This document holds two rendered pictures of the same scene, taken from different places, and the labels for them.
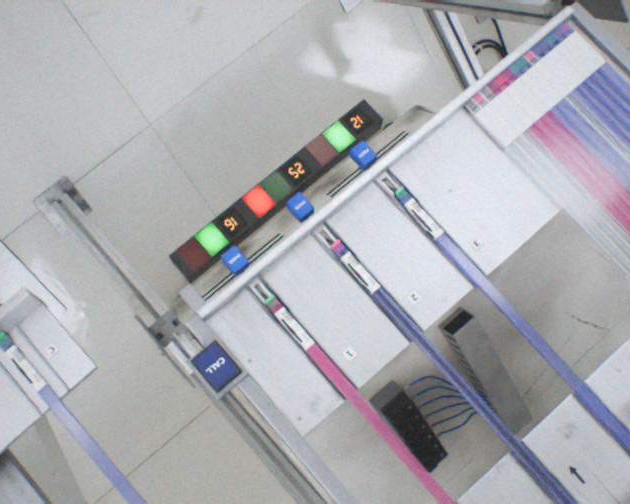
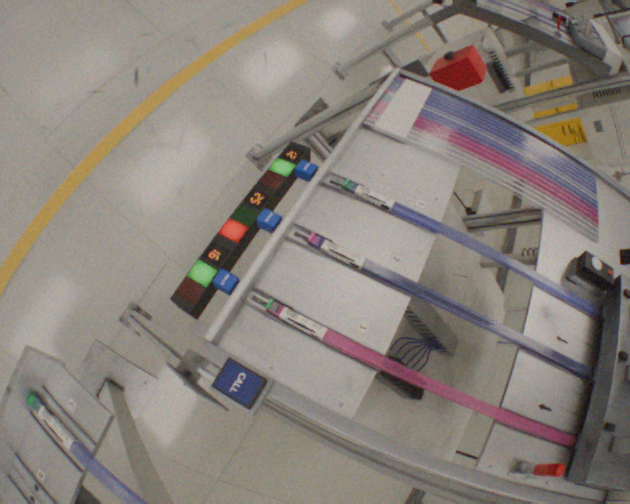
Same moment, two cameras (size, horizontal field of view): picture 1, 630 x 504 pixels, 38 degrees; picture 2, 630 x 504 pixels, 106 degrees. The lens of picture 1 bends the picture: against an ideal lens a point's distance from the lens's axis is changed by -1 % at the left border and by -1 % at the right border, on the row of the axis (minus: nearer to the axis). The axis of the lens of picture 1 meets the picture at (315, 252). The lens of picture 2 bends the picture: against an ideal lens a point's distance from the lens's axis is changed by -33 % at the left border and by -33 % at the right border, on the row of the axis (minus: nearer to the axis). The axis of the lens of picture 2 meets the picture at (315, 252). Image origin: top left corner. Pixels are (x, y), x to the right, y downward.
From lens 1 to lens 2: 0.73 m
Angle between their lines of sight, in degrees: 15
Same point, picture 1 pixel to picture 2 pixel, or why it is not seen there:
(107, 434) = (210, 442)
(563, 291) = (446, 259)
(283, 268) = (272, 274)
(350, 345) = (360, 319)
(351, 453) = (367, 410)
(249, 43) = (213, 198)
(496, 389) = (438, 330)
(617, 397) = (556, 275)
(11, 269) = (119, 363)
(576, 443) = (552, 318)
